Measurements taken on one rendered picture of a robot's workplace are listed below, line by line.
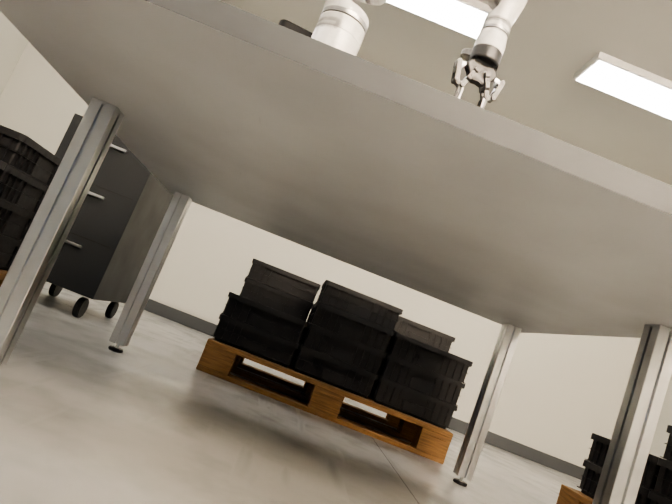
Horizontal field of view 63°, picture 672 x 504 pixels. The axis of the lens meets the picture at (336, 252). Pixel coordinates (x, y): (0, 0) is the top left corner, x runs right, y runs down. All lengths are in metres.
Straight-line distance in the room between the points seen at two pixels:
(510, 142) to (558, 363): 4.54
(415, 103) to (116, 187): 2.22
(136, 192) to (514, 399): 3.60
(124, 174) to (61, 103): 2.64
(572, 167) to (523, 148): 0.07
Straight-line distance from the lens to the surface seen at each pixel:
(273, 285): 2.99
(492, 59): 1.46
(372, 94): 0.75
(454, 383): 2.71
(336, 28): 1.07
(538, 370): 5.17
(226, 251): 4.74
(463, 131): 0.76
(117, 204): 2.81
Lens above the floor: 0.35
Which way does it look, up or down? 9 degrees up
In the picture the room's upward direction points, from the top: 21 degrees clockwise
